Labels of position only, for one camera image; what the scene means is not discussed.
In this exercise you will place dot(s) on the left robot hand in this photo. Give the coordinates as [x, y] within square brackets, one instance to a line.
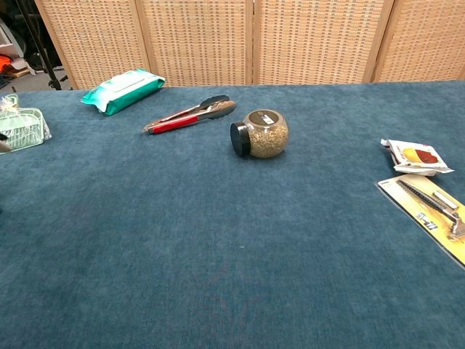
[4, 146]

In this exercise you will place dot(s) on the green dustpan in plastic bag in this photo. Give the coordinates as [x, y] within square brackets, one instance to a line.
[22, 127]

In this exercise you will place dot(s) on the black tripod stand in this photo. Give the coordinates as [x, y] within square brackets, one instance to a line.
[43, 54]

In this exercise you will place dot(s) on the teal wet wipes pack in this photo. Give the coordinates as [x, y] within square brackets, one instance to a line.
[125, 91]

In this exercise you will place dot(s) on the blue table mat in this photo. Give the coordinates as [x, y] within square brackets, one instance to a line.
[232, 236]

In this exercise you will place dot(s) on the round glass jar black lid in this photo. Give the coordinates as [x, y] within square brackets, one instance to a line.
[267, 136]

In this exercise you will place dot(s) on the woven wooden folding screen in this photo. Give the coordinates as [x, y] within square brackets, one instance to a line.
[290, 40]

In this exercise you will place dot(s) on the white snack packet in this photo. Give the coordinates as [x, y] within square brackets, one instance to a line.
[417, 156]

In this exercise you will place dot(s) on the yellow packaged utility knife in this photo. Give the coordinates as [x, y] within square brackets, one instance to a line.
[428, 207]

